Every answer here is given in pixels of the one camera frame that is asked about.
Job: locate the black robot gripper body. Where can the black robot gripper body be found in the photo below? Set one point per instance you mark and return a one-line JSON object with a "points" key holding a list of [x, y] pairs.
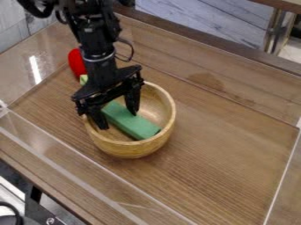
{"points": [[108, 82]]}

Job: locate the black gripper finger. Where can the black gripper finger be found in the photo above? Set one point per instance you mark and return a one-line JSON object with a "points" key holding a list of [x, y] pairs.
{"points": [[132, 99], [94, 112]]}

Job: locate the green foam block stick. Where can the green foam block stick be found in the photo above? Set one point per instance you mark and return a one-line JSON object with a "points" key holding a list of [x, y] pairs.
{"points": [[134, 125]]}

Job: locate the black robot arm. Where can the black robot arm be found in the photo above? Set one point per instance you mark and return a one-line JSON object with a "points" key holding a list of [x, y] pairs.
{"points": [[96, 30]]}

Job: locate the brown wooden bowl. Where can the brown wooden bowl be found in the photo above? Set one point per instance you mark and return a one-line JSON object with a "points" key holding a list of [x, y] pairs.
{"points": [[158, 109]]}

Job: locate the red plush strawberry toy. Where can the red plush strawberry toy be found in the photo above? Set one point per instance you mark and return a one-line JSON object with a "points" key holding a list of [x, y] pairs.
{"points": [[76, 65]]}

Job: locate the wooden chair in background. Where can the wooden chair in background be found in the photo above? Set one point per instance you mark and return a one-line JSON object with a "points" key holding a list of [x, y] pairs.
{"points": [[286, 9]]}

